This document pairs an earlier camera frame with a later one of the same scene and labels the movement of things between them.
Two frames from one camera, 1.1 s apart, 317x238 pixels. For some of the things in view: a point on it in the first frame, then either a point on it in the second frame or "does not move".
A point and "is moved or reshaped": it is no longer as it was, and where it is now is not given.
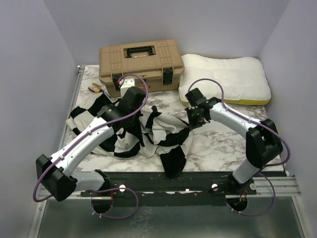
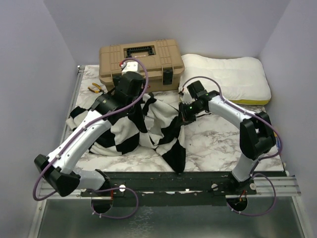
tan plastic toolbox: [155, 65] does not move
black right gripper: [193, 124] to [184, 116]
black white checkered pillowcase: [152, 131] is moved or reshaped
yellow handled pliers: [96, 91] does not move
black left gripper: [122, 99] to [141, 92]
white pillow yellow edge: [237, 80] does not move
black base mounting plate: [171, 188] does not move
